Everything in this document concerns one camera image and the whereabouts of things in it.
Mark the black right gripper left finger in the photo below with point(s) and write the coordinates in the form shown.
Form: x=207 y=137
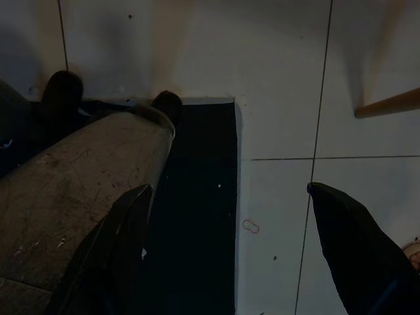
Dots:
x=108 y=249

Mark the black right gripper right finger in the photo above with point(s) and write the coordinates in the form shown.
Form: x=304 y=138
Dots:
x=361 y=249

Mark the pale crumpled trash piece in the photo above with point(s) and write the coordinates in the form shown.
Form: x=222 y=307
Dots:
x=413 y=254

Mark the grey robot right leg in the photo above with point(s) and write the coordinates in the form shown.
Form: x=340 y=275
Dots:
x=75 y=193

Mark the dark blue floor mat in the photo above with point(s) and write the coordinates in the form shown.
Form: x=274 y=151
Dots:
x=197 y=210

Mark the orange rubber band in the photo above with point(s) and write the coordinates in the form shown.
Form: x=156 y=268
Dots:
x=251 y=226

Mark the wooden furniture leg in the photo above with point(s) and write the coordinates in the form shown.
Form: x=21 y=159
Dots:
x=388 y=105

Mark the black robot right foot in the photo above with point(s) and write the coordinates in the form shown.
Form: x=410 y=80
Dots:
x=169 y=105

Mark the black robot foot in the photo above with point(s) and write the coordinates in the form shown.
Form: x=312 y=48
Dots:
x=169 y=105
x=62 y=90

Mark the black robot left foot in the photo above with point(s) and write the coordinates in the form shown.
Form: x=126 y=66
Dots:
x=62 y=90

